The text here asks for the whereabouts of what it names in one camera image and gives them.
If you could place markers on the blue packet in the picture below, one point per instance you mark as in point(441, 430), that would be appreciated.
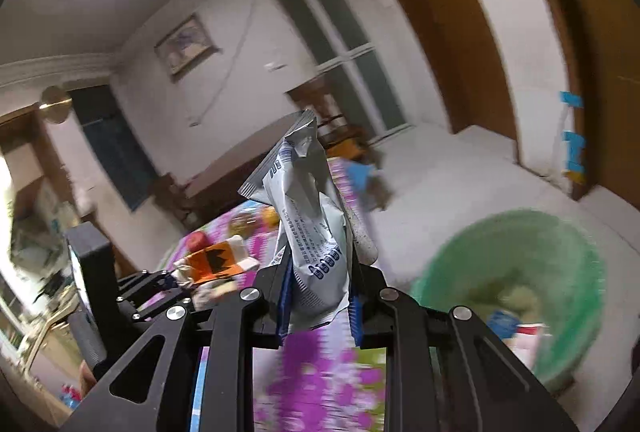
point(502, 322)

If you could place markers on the green plastic basin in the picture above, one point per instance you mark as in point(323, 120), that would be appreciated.
point(550, 242)

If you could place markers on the cluttered wooden cabinet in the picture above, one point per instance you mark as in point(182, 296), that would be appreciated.
point(30, 212)

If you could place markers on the tall glass window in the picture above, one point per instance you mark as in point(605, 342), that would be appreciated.
point(340, 47)

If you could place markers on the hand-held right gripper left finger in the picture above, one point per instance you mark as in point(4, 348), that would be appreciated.
point(285, 302)

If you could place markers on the red apple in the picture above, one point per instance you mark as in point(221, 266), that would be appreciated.
point(197, 242)

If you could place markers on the round gold wall ornament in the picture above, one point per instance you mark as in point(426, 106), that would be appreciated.
point(56, 104)

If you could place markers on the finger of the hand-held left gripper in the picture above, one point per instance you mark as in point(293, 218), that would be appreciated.
point(145, 282)
point(150, 304)

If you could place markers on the brown wooden door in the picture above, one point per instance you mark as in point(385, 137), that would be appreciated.
point(600, 37)

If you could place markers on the brown wooden door frame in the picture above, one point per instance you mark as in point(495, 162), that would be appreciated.
point(440, 12)

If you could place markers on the person's left hand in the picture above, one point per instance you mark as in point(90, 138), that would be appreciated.
point(88, 377)

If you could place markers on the framed wall picture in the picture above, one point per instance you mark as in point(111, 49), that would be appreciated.
point(185, 44)

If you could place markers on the grey snack wrapper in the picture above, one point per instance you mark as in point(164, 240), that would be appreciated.
point(310, 222)

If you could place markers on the white cup with red rim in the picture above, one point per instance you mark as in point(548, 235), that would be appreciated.
point(530, 339)

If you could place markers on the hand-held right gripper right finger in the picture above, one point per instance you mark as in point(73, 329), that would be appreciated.
point(356, 317)

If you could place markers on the dark wooden chair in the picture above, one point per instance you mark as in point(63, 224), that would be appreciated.
point(332, 117)

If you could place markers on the dark blue window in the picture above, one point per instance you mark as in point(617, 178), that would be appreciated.
point(115, 147)

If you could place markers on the blue tape piece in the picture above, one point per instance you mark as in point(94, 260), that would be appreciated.
point(571, 99)
point(575, 152)

